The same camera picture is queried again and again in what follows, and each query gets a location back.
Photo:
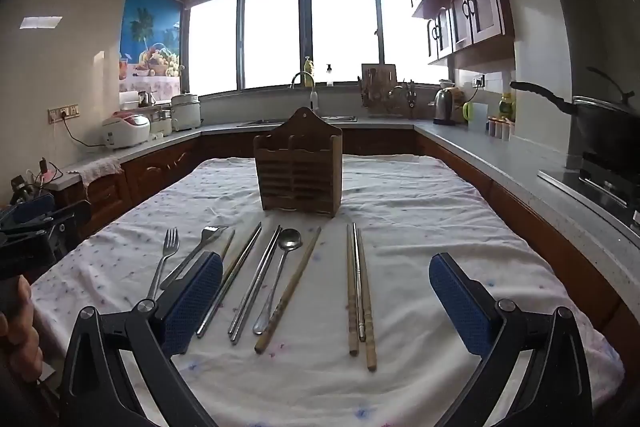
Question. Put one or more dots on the pale dish cloth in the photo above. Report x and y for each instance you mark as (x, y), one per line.
(102, 168)

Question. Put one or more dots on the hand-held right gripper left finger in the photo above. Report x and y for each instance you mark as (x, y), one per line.
(192, 302)

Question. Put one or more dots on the clear pump dispenser bottle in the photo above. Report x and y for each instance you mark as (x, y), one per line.
(329, 77)

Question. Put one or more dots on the black gas stove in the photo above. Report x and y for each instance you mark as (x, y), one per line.
(600, 192)

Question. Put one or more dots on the white electric cooker pot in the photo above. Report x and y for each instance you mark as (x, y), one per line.
(186, 112)

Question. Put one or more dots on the silver spoon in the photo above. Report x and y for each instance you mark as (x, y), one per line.
(290, 241)

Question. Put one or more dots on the slim silver fork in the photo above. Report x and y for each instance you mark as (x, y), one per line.
(161, 274)

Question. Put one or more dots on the grey kitchen countertop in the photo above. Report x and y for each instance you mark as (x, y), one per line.
(500, 157)

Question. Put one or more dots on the wooden cutting board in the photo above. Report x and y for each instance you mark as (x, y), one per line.
(378, 79)

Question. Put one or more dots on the wall power strip socket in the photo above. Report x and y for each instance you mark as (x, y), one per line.
(64, 114)

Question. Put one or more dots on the broad silver fork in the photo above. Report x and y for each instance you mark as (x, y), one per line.
(190, 259)

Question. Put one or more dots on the wooden lower cabinets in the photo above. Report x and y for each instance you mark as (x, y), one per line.
(150, 167)

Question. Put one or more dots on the wooden chopstick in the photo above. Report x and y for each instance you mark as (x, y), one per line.
(351, 297)
(290, 289)
(367, 322)

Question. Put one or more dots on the yellow dish soap bottle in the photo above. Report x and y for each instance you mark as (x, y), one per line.
(308, 69)

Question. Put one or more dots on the stainless electric kettle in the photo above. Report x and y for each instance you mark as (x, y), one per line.
(444, 107)

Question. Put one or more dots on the row of spice jars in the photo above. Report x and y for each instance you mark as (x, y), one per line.
(500, 129)

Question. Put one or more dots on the tropical fruit wall poster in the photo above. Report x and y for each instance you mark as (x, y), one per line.
(150, 37)

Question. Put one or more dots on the small white blender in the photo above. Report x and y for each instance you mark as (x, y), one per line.
(161, 121)

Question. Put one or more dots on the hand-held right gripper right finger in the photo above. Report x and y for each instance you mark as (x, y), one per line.
(462, 307)

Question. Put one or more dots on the chrome kitchen faucet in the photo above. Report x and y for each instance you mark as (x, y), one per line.
(302, 79)

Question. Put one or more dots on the white floral tablecloth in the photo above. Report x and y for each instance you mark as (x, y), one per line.
(425, 207)

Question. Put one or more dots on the kitchen window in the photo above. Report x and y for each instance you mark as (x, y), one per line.
(272, 37)

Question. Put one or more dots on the white and pink rice cooker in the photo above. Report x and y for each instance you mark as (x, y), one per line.
(127, 129)

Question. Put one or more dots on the white plastic board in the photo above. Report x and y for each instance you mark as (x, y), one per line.
(480, 117)

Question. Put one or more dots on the black wok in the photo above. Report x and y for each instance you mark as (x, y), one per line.
(600, 127)

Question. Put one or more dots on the white bowl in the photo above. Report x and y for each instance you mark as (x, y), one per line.
(446, 83)

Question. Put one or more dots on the person's left hand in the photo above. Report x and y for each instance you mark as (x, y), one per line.
(22, 352)

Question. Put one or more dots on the metal utensil drying rack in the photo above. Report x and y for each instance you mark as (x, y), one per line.
(400, 99)

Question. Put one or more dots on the wooden utensil holder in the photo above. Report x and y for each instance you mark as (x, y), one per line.
(297, 167)

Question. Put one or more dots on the metal chopstick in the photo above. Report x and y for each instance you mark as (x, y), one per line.
(257, 269)
(358, 277)
(261, 279)

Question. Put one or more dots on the stainless steel sink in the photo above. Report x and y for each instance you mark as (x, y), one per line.
(280, 121)

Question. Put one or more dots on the white wall socket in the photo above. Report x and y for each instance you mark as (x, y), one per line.
(478, 81)

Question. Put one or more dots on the kitchen knife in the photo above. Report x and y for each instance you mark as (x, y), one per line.
(240, 259)

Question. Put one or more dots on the green cooking oil bottle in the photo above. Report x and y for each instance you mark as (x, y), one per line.
(507, 106)

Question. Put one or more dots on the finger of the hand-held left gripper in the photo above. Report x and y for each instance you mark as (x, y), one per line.
(32, 209)
(70, 219)

